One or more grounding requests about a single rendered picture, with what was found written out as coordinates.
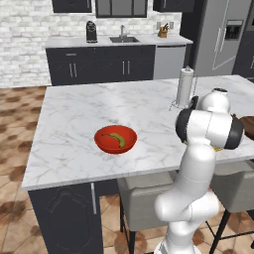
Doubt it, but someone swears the red bowl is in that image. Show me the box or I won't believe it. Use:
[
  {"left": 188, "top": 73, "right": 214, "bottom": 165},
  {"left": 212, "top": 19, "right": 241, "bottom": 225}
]
[{"left": 93, "top": 124, "right": 139, "bottom": 155}]

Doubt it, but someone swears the brown wooden bowl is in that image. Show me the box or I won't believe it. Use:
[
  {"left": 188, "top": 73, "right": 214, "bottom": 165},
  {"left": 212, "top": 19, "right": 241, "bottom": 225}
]
[{"left": 232, "top": 113, "right": 254, "bottom": 142}]

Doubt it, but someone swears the green banana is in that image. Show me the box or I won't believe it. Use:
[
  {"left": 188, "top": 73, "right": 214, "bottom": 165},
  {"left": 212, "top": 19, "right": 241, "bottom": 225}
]
[{"left": 100, "top": 132, "right": 127, "bottom": 149}]

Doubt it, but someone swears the dark base cabinet run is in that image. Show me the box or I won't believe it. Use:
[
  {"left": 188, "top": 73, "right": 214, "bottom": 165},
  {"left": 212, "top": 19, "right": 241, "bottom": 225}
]
[{"left": 45, "top": 45, "right": 157, "bottom": 87}]

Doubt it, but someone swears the grey upholstered stool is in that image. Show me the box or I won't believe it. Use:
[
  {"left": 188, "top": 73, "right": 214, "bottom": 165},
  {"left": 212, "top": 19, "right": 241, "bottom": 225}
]
[
  {"left": 204, "top": 160, "right": 254, "bottom": 254},
  {"left": 116, "top": 170, "right": 181, "bottom": 254}
]

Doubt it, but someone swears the steel dishwasher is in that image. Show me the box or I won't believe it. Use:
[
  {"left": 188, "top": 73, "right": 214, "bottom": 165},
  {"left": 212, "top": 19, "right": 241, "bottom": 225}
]
[{"left": 153, "top": 45, "right": 188, "bottom": 80}]

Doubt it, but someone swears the steel sink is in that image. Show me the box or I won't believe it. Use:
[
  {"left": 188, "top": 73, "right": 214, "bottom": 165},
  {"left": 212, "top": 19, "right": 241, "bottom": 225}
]
[{"left": 109, "top": 36, "right": 141, "bottom": 44}]

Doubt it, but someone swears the black coffee machine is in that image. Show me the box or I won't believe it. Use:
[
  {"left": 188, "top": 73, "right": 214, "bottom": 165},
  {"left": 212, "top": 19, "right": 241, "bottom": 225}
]
[{"left": 85, "top": 20, "right": 98, "bottom": 44}]

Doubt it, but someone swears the wooden knife block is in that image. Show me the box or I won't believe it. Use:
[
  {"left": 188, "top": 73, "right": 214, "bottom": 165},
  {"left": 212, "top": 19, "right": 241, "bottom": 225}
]
[{"left": 157, "top": 22, "right": 170, "bottom": 39}]

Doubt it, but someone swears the dark island cabinet door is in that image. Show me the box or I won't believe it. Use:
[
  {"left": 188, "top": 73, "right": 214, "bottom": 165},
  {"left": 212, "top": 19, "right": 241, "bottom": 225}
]
[{"left": 28, "top": 182, "right": 105, "bottom": 254}]

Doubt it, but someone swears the dark framed window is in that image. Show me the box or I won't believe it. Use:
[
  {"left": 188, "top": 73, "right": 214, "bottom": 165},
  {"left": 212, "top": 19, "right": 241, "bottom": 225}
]
[{"left": 94, "top": 0, "right": 149, "bottom": 19}]

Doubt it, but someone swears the steel fridge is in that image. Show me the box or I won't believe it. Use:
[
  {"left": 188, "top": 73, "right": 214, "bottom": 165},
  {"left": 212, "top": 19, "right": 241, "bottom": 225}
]
[{"left": 192, "top": 0, "right": 254, "bottom": 78}]

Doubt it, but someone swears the dark tall cabinet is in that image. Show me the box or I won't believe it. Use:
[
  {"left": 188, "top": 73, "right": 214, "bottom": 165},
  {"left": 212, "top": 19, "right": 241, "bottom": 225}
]
[{"left": 231, "top": 3, "right": 254, "bottom": 80}]

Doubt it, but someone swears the wire paper towel holder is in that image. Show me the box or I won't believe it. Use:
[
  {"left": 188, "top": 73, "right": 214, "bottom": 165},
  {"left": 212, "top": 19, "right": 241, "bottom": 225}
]
[{"left": 169, "top": 73, "right": 199, "bottom": 112}]

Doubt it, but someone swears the silver island cabinet handle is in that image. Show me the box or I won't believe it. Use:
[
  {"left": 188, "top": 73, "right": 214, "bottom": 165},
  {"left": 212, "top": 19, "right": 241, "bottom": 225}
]
[{"left": 90, "top": 182, "right": 98, "bottom": 215}]

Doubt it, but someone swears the dark wall cabinet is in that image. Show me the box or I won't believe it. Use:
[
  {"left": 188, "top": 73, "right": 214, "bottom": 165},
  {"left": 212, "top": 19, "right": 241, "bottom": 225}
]
[
  {"left": 51, "top": 0, "right": 93, "bottom": 14},
  {"left": 152, "top": 0, "right": 195, "bottom": 14}
]

